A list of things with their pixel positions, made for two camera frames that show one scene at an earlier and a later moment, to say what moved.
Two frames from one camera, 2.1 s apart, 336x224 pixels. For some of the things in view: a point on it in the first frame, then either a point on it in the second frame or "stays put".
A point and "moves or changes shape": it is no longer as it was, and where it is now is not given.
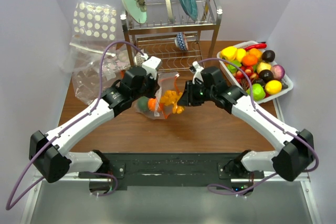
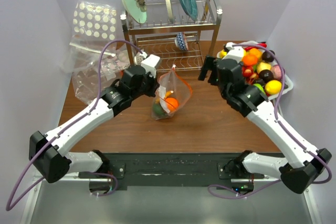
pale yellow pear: x=263 y=65 stays put
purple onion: x=278 y=72 stays put
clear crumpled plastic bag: x=84 y=64 stays put
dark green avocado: x=143 y=103 → x=158 y=109
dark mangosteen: x=268 y=55 stays put
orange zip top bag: x=160 y=106 moves or changes shape
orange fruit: x=152 y=104 → x=172 y=103
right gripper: x=187 y=98 → x=210 y=64
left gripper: x=155 y=86 stays put
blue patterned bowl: x=181 y=41 stays put
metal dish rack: x=179 y=43 stays put
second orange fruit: x=250 y=60 stays put
